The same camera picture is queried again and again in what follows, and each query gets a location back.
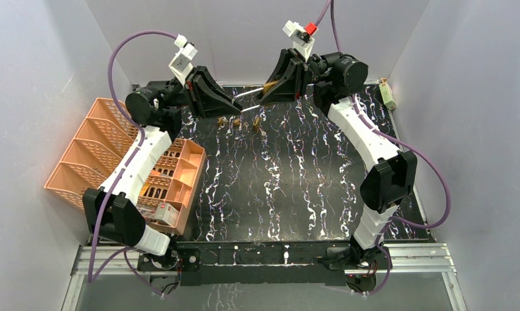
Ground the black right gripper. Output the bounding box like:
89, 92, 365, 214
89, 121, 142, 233
253, 51, 341, 107

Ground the large brass padlock shackle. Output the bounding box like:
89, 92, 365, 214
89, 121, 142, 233
230, 82, 276, 115

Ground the brass padlock with key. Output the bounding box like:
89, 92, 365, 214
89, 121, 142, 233
217, 117, 227, 128
232, 119, 243, 129

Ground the small brass padlock shackle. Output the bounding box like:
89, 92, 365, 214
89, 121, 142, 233
253, 115, 266, 136

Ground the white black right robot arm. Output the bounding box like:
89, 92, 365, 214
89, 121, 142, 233
258, 48, 418, 268

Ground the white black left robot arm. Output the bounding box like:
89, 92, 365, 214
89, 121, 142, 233
82, 65, 242, 270

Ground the green white box in corner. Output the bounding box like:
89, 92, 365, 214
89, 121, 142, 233
379, 78, 397, 111

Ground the orange plastic desk organizer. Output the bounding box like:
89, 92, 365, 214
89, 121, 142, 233
44, 98, 206, 239

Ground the white red small box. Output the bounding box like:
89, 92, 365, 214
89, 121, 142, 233
153, 202, 179, 227

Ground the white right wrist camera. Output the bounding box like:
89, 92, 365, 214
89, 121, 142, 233
282, 20, 318, 62

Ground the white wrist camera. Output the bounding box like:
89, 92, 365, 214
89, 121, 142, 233
282, 20, 318, 62
168, 34, 198, 86

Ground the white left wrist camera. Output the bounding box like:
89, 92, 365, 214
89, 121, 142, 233
168, 34, 198, 86

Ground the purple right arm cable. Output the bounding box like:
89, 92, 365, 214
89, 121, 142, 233
315, 0, 452, 295

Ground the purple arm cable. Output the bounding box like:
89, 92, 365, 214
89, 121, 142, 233
87, 30, 181, 297
315, 0, 452, 295

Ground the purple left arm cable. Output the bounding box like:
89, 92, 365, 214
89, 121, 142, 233
87, 30, 181, 297

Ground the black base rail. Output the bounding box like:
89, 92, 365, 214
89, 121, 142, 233
138, 240, 389, 288

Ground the aluminium frame profile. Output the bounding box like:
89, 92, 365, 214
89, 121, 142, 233
62, 244, 467, 310

